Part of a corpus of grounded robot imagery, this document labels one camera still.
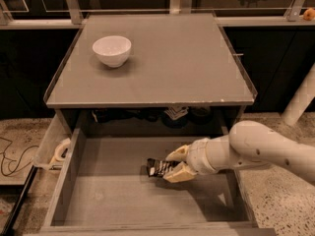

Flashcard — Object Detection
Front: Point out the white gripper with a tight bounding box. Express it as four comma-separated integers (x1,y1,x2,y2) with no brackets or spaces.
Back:
163,138,217,183

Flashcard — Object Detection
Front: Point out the black rxbar chocolate wrapper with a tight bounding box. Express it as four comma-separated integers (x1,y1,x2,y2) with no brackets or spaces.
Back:
147,158,178,178

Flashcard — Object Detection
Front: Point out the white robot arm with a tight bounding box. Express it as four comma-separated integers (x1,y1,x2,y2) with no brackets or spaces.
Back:
163,120,315,184

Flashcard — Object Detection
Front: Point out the open grey top drawer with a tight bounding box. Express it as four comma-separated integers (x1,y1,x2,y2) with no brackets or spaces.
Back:
32,128,276,236

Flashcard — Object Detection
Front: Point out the grey cabinet with counter top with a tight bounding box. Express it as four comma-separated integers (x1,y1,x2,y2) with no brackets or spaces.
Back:
44,14,257,139

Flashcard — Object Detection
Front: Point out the dark round item in cabinet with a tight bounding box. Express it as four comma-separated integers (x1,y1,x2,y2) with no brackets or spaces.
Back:
190,107,213,125

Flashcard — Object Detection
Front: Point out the black white patterned packet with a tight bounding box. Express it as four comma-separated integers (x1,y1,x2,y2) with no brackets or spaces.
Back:
164,106,188,121

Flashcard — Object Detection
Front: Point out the white tape roll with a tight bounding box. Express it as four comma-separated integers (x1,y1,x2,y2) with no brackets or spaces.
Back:
50,138,71,165

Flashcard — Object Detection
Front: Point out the clear plastic side bin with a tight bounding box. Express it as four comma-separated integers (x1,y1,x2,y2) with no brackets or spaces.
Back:
33,115,71,170

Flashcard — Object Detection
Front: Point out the white ceramic bowl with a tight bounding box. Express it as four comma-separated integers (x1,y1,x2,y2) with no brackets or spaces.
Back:
93,35,132,68

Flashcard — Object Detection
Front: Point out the small orange object on ledge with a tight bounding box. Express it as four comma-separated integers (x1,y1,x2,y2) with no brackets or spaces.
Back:
303,8,315,21

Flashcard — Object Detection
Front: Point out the metal window frame rail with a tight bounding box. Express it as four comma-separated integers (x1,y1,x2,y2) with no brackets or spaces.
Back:
0,0,315,30

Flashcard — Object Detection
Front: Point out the black cable on floor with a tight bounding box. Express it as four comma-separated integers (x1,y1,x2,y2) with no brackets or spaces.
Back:
0,135,40,177

